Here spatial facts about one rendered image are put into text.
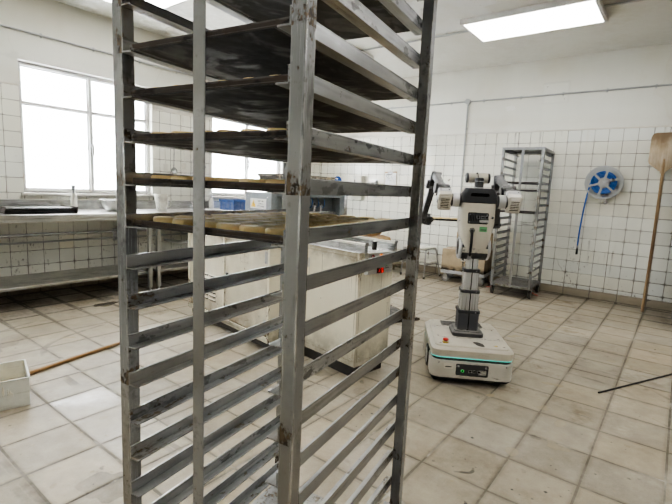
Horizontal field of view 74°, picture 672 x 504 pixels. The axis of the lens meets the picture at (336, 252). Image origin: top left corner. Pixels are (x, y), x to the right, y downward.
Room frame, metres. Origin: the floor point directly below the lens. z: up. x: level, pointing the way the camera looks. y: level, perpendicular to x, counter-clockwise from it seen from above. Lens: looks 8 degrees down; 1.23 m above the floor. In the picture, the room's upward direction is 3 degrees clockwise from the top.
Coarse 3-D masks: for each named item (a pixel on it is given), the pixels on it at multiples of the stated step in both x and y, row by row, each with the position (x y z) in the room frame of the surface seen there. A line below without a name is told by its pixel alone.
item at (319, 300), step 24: (312, 264) 3.08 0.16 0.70; (336, 264) 2.91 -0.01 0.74; (336, 288) 2.90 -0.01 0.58; (360, 288) 2.78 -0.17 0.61; (312, 312) 3.07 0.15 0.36; (360, 312) 2.79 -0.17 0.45; (384, 312) 2.96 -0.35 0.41; (312, 336) 3.06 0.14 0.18; (336, 336) 2.89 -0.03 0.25; (384, 336) 2.97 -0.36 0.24; (336, 360) 2.92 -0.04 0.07; (360, 360) 2.81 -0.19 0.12
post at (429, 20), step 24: (432, 0) 1.28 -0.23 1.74; (432, 24) 1.28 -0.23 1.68; (432, 48) 1.29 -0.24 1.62; (408, 240) 1.29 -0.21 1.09; (408, 264) 1.29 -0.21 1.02; (408, 288) 1.29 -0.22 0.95; (408, 312) 1.28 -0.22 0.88; (408, 336) 1.28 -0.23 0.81; (408, 360) 1.28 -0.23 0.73; (408, 384) 1.29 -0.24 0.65
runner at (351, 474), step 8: (392, 424) 1.28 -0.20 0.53; (384, 432) 1.28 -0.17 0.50; (392, 432) 1.28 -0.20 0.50; (376, 440) 1.23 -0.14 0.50; (384, 440) 1.22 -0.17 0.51; (368, 448) 1.19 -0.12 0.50; (376, 448) 1.17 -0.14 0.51; (368, 456) 1.13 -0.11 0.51; (360, 464) 1.08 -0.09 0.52; (352, 472) 1.04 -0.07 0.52; (344, 480) 1.00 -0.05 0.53; (352, 480) 1.04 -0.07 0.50; (336, 488) 0.97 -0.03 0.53; (344, 488) 1.01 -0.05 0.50; (328, 496) 0.98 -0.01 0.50; (336, 496) 0.97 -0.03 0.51
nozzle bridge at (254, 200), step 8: (248, 192) 3.33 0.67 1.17; (256, 192) 3.26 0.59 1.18; (264, 192) 3.33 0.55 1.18; (248, 200) 3.33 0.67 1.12; (256, 200) 3.26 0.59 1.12; (264, 200) 3.18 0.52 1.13; (272, 200) 3.14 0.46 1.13; (280, 200) 3.29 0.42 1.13; (320, 200) 3.56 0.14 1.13; (328, 200) 3.62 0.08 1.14; (336, 200) 3.62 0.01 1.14; (248, 208) 3.33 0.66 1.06; (256, 208) 3.26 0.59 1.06; (264, 208) 3.18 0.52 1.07; (272, 208) 3.14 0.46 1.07; (280, 208) 3.29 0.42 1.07; (312, 208) 3.50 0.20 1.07; (328, 208) 3.62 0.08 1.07; (336, 208) 3.62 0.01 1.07
